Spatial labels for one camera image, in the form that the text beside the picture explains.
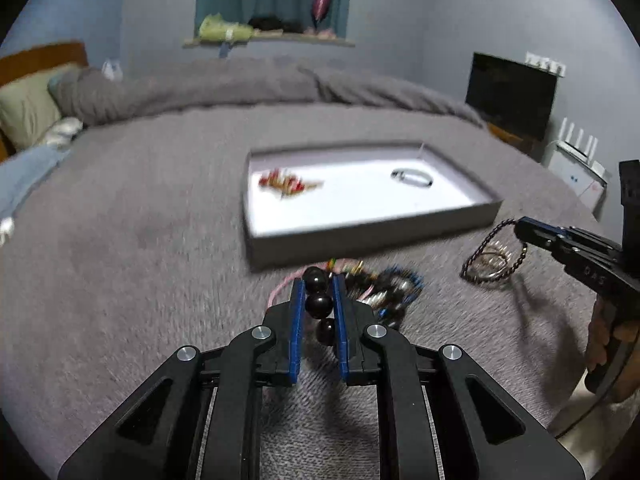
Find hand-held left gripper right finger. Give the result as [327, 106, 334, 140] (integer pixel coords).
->
[332, 274, 585, 480]

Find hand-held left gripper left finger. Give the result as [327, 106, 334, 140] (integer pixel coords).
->
[57, 279, 307, 480]

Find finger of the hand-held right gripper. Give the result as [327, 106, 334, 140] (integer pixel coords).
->
[514, 216, 626, 261]
[515, 225, 626, 306]

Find large black bead bracelet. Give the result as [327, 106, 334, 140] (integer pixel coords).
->
[302, 267, 337, 348]

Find pink cord bracelet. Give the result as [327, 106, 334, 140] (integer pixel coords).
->
[268, 257, 368, 311]

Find dark chain bracelet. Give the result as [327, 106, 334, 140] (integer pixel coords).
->
[460, 219, 532, 284]

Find blue bead bracelet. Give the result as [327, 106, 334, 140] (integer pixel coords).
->
[372, 264, 426, 328]

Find grey jewelry box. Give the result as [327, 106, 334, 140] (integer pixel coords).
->
[243, 140, 504, 272]

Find red bead jewelry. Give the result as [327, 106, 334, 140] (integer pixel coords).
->
[258, 170, 324, 200]

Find silver bangle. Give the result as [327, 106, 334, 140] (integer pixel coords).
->
[390, 167, 434, 190]

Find person's right hand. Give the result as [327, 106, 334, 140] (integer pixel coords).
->
[586, 299, 640, 403]

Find white box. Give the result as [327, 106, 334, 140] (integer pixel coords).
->
[542, 142, 609, 212]

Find white router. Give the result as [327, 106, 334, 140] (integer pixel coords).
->
[556, 117, 609, 182]

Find wooden television stand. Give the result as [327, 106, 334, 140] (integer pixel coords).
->
[487, 122, 544, 162]

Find black television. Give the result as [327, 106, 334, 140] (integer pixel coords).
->
[465, 51, 558, 141]

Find grey blanket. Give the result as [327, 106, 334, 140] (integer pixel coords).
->
[0, 55, 617, 480]

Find wooden window sill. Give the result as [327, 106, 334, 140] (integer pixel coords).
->
[182, 35, 356, 49]

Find black cloth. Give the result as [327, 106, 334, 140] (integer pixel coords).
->
[248, 15, 304, 34]

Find green cloth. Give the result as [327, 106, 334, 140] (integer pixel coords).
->
[199, 13, 254, 41]

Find light blue sheet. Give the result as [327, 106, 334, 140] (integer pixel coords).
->
[0, 145, 72, 222]

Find green pillow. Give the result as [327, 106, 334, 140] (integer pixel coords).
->
[0, 62, 82, 153]

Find wooden headboard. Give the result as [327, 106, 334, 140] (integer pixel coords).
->
[0, 41, 90, 87]

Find white wall sockets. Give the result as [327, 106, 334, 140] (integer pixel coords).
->
[525, 51, 567, 78]

